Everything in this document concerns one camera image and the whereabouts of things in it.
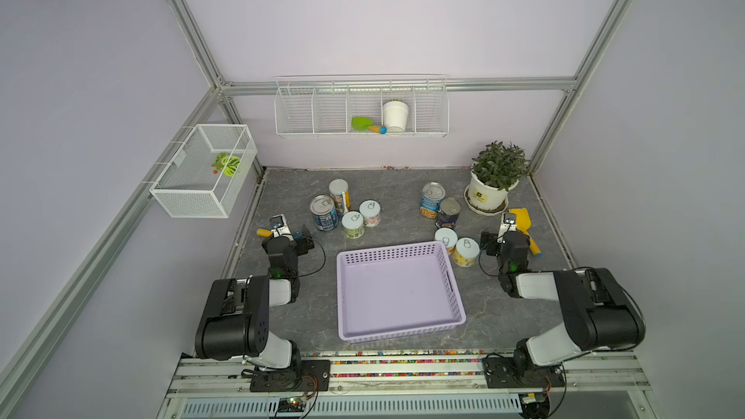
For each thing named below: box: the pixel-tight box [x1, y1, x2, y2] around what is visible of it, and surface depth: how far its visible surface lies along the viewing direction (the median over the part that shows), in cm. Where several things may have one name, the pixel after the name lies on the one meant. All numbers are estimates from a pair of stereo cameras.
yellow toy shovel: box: [508, 207, 542, 256], surface depth 105 cm
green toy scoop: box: [351, 116, 389, 135], surface depth 101 cm
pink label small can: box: [358, 199, 382, 227], surface depth 104 cm
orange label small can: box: [434, 226, 458, 250], surface depth 96 cm
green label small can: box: [341, 210, 365, 240], surface depth 101 cm
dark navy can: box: [434, 196, 461, 228], surface depth 98 cm
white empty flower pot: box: [383, 99, 409, 133], surface depth 95 cm
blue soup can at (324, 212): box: [309, 193, 339, 232], surface depth 98 cm
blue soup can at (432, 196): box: [419, 181, 447, 220], surface depth 101 cm
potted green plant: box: [463, 141, 531, 217], surface depth 99 cm
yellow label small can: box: [453, 236, 481, 268], surface depth 93 cm
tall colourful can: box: [328, 178, 352, 215], surface depth 100 cm
